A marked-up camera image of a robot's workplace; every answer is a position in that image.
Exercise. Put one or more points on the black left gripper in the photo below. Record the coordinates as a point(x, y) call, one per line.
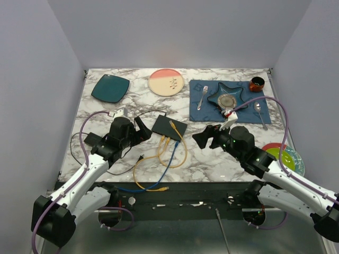
point(140, 136)

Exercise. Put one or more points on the red rimmed plate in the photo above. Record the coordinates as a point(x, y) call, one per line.
point(274, 146)

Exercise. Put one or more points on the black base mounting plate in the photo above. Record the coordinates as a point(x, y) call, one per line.
point(187, 201)

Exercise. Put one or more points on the pink and cream round plate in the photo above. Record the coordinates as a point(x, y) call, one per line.
point(166, 82)

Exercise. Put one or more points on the light blue patterned plate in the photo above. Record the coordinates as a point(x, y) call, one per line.
point(299, 164)

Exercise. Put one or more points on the black network switch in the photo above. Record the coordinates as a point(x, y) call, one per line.
point(162, 127)

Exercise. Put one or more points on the silver spoon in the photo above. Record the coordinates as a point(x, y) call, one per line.
point(257, 107)

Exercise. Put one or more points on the silver fork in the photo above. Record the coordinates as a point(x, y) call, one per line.
point(204, 92)

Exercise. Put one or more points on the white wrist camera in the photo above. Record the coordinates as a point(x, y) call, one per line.
point(121, 112)
point(230, 118)

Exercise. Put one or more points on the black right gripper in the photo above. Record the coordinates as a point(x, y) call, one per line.
point(202, 138)

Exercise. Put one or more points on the teal square plate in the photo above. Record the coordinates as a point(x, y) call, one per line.
point(110, 89)

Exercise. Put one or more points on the black power adapter brick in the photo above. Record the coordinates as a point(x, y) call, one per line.
point(93, 140)

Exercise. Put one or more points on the blue cloth placemat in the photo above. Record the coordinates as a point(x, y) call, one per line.
point(208, 113)

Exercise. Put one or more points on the orange-brown mug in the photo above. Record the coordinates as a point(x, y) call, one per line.
point(256, 84)

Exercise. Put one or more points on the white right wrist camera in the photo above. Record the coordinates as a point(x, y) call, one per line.
point(230, 118)

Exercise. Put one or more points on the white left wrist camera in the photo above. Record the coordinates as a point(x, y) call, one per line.
point(121, 112)

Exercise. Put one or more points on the lime green plate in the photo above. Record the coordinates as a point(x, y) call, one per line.
point(286, 158)

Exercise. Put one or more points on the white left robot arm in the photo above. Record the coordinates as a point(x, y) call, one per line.
point(55, 217)

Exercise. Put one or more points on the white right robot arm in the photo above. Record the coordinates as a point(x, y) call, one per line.
point(322, 202)

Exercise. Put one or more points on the blue star-shaped dish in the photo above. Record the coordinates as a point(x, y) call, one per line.
point(226, 97)

